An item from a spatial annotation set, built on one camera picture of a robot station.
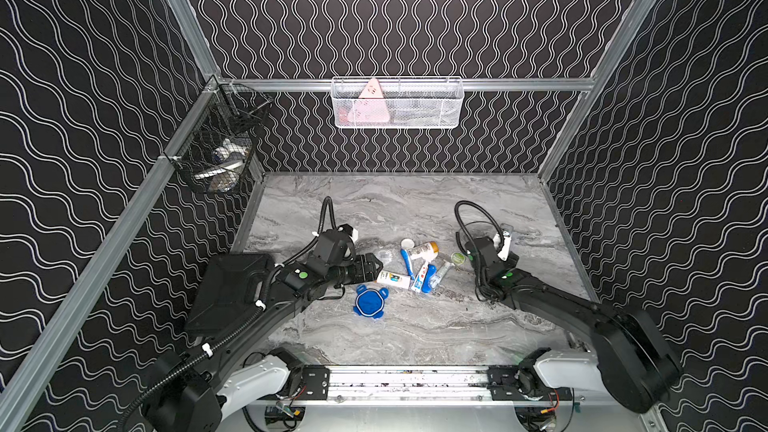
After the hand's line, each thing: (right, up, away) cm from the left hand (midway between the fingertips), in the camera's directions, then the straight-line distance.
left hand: (373, 263), depth 77 cm
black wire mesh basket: (-48, +46, +22) cm, 70 cm away
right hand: (+36, +3, +10) cm, 37 cm away
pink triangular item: (-1, +45, +13) cm, 47 cm away
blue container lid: (-2, -14, +12) cm, 18 cm away
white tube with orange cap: (+16, 0, +19) cm, 25 cm away
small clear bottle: (+20, -6, +15) cm, 26 cm away
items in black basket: (-42, +28, +8) cm, 51 cm away
